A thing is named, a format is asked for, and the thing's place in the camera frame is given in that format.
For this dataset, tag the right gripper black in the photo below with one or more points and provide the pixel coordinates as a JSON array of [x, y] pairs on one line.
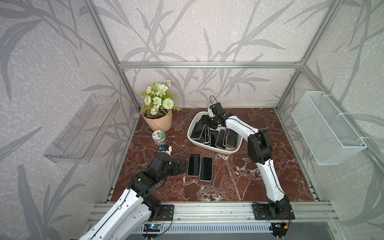
[[205, 118]]

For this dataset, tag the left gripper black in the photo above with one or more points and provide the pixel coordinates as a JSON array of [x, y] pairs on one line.
[[176, 171]]

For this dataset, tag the phone with pink case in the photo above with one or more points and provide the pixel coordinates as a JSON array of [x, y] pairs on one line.
[[194, 165]]

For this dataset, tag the phone with light blue case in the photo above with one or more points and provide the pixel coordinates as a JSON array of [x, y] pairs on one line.
[[206, 171]]

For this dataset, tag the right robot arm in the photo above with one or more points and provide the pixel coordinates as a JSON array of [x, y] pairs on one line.
[[260, 152]]

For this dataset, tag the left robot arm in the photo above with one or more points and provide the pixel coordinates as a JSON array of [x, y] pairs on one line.
[[136, 205]]

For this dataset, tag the black phone in box right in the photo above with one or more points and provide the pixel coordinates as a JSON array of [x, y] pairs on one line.
[[231, 139]]

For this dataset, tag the white plastic storage box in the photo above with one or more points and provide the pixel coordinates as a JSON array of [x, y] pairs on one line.
[[227, 151]]

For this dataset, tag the small patterned can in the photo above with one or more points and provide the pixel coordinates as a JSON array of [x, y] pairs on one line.
[[159, 137]]

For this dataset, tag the potted artificial flower plant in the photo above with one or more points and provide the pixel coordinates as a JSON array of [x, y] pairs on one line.
[[159, 103]]

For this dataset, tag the left green circuit board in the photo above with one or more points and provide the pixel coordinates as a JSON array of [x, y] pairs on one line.
[[152, 228]]

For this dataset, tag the right circuit board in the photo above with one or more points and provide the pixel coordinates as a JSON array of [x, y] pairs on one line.
[[279, 227]]

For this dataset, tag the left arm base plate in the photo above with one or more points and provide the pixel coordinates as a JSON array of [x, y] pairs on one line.
[[162, 212]]

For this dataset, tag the clear plastic wall shelf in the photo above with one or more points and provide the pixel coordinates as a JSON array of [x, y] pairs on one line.
[[79, 140]]

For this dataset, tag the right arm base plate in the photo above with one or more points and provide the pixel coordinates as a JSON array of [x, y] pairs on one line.
[[273, 211]]

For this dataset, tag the aluminium frame rail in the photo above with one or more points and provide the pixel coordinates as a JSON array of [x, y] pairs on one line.
[[209, 65]]

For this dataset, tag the white wire mesh basket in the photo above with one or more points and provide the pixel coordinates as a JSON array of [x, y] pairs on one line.
[[328, 134]]

